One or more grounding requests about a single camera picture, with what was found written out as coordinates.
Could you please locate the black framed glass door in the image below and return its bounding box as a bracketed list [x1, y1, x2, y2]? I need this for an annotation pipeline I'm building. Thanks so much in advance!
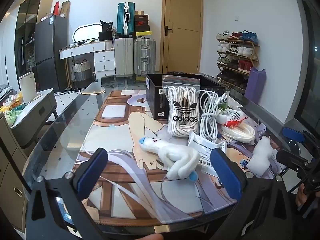
[294, 0, 320, 130]

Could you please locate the woven laundry basket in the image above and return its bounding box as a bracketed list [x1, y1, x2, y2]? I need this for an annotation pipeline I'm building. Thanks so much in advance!
[72, 59, 91, 82]

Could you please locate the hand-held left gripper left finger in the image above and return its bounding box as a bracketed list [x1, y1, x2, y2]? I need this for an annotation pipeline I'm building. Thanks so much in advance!
[26, 147, 109, 240]

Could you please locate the dark grey fridge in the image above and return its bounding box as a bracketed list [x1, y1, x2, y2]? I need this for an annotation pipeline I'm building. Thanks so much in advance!
[34, 15, 69, 92]

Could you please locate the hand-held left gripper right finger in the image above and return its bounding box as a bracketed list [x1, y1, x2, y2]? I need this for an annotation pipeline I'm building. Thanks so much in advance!
[210, 147, 293, 240]

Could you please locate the silver suitcase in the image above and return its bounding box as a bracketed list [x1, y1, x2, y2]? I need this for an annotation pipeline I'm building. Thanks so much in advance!
[134, 39, 156, 75]

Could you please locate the wooden shoe rack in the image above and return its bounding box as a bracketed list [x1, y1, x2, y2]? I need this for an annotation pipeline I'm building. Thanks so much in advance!
[215, 36, 260, 93]

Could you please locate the person's right hand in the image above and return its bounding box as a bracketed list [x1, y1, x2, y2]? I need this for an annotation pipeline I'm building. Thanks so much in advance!
[295, 183, 306, 207]

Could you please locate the red black shoe box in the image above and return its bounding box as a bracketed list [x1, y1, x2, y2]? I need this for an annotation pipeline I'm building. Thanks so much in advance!
[135, 21, 151, 32]

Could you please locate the black tote bag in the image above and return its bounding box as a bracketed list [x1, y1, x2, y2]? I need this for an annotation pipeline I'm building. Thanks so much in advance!
[98, 20, 114, 41]

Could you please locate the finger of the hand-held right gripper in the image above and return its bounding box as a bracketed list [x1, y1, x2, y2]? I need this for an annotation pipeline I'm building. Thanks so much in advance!
[275, 149, 310, 174]
[282, 127, 320, 153]

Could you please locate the black yellow shoe box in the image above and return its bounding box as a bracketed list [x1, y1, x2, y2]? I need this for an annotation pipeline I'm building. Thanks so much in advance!
[135, 31, 153, 40]

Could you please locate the teal suitcase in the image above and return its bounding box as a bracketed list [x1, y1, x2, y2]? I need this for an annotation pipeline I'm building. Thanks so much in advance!
[117, 2, 136, 37]

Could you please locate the white printed packet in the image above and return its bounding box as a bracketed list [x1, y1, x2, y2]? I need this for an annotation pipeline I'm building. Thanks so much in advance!
[187, 131, 227, 177]

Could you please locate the purple bag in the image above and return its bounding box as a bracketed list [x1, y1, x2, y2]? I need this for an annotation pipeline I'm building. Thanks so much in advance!
[244, 67, 267, 105]

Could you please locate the black glass cabinet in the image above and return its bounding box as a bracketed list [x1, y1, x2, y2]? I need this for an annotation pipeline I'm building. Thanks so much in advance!
[14, 0, 54, 80]

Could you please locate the white dressing table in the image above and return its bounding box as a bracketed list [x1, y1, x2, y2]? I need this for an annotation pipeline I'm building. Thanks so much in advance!
[59, 41, 117, 90]

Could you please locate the white standing appliance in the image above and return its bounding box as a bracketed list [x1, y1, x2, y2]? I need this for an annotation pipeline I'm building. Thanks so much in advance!
[19, 72, 42, 103]

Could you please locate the coiled white cable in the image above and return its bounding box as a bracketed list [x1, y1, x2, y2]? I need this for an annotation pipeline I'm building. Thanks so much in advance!
[199, 90, 227, 143]

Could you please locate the white foam block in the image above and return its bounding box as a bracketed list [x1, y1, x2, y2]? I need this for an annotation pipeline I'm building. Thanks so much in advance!
[247, 135, 274, 177]

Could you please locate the wooden door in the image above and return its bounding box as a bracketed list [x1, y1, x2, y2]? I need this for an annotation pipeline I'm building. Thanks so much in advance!
[161, 0, 203, 74]

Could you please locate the beige drawer cabinet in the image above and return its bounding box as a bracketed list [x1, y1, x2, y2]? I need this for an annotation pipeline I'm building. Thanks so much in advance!
[0, 112, 33, 233]

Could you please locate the white plush toy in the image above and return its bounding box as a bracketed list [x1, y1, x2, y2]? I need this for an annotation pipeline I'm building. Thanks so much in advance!
[138, 135, 200, 182]

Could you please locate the oval mirror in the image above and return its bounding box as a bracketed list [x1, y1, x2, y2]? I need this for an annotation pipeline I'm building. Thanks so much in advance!
[72, 22, 103, 43]

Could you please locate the green white small packet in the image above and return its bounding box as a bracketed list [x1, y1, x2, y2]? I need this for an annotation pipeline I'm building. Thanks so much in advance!
[217, 92, 229, 110]

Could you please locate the printed desk mat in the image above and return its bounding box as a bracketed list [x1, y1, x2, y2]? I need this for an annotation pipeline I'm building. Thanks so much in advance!
[75, 90, 298, 227]

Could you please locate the white suitcase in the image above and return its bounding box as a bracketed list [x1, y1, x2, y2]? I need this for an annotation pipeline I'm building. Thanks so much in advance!
[114, 37, 134, 77]

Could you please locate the black storage box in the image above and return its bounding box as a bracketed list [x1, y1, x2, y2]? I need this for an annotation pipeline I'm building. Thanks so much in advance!
[146, 73, 225, 120]

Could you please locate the colourful cloth pile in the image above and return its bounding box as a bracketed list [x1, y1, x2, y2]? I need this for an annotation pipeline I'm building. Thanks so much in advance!
[0, 92, 25, 127]

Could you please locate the bag of striped white shoelaces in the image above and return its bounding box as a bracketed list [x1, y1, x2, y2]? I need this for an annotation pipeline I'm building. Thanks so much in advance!
[162, 75, 201, 138]

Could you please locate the person's left hand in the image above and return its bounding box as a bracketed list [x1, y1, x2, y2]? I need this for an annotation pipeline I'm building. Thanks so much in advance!
[139, 233, 165, 240]

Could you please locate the shoe rack with shoes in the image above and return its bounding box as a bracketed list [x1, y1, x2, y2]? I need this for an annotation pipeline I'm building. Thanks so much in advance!
[216, 30, 258, 92]

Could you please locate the grey side table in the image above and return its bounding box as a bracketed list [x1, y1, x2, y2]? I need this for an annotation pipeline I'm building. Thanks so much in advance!
[9, 88, 57, 148]

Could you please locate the flat cardboard carton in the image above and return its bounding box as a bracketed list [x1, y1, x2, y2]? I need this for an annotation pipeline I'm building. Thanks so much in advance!
[61, 1, 71, 18]

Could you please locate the red label white packet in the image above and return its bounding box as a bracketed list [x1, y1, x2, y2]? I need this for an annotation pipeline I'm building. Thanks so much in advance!
[216, 108, 247, 128]

